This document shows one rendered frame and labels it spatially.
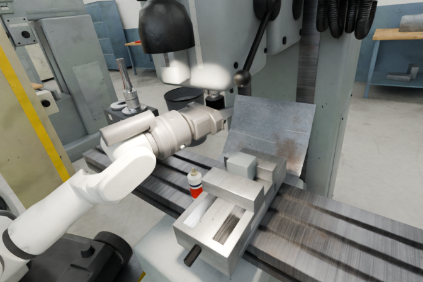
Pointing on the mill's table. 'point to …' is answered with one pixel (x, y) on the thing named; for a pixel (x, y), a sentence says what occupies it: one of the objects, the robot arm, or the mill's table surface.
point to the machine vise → (228, 217)
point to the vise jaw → (233, 188)
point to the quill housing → (217, 21)
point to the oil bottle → (194, 178)
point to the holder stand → (121, 109)
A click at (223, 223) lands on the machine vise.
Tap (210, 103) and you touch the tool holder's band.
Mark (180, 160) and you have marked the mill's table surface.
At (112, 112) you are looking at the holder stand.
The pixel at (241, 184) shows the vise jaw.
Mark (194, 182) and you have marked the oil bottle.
